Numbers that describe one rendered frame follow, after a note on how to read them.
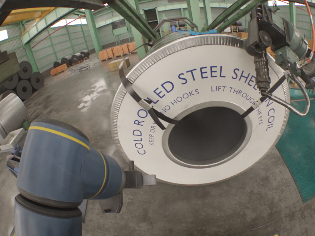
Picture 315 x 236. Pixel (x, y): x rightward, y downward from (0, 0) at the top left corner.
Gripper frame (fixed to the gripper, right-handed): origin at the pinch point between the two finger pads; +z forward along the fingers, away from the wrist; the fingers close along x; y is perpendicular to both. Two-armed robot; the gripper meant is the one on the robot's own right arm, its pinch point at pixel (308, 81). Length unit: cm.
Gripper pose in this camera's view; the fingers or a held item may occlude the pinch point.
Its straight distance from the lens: 74.9
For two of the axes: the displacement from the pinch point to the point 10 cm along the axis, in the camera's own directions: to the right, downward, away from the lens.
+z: -0.8, 1.2, 9.9
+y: -9.6, -2.9, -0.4
